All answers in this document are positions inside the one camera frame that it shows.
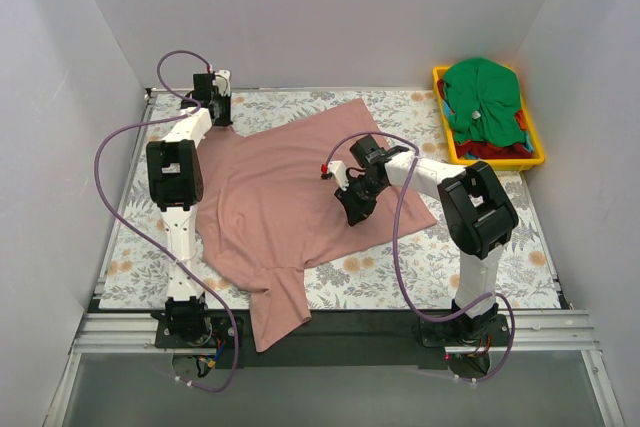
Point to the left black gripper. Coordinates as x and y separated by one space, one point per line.
221 114

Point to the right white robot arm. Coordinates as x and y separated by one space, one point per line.
479 216

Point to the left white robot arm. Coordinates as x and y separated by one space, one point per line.
176 187

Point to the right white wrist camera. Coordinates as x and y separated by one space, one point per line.
336 170

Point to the pink t shirt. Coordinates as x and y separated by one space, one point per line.
267 215

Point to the yellow plastic bin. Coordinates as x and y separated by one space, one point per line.
519 157

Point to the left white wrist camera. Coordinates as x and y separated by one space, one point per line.
222 81

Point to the aluminium mounting rail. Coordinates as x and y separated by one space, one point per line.
551 373

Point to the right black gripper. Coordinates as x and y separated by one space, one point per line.
356 198

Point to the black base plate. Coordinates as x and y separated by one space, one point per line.
340 338

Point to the green t shirt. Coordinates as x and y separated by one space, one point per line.
484 98

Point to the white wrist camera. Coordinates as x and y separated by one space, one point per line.
222 81
336 170

